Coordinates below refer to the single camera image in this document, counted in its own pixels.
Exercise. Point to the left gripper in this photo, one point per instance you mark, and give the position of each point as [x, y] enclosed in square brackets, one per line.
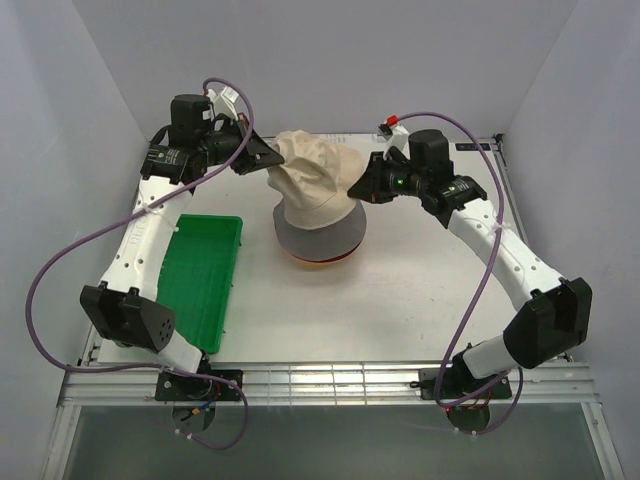
[261, 154]

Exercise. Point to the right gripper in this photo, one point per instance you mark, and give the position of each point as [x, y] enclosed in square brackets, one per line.
[369, 187]

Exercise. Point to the beige bucket hat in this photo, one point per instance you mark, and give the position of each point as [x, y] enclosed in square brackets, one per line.
[314, 179]

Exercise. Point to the dark red bucket hat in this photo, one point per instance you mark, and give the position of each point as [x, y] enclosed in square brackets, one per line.
[344, 255]

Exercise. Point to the grey bucket hat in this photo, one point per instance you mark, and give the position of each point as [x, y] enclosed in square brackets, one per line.
[324, 242]

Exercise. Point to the yellow bucket hat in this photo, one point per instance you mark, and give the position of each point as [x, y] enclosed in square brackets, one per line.
[317, 264]

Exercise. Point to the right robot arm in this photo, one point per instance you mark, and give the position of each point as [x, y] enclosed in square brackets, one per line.
[552, 312]

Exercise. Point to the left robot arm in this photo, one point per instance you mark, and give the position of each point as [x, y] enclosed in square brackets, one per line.
[206, 130]

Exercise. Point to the green plastic tray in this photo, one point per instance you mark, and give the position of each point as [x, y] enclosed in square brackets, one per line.
[197, 274]

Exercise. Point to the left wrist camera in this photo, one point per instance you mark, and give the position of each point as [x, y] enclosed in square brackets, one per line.
[222, 103]

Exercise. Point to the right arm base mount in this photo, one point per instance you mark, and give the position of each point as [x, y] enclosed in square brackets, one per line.
[455, 385]

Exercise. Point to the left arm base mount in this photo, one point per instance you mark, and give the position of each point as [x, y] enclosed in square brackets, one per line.
[176, 388]

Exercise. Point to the aluminium table rail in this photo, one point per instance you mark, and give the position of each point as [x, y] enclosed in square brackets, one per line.
[326, 384]

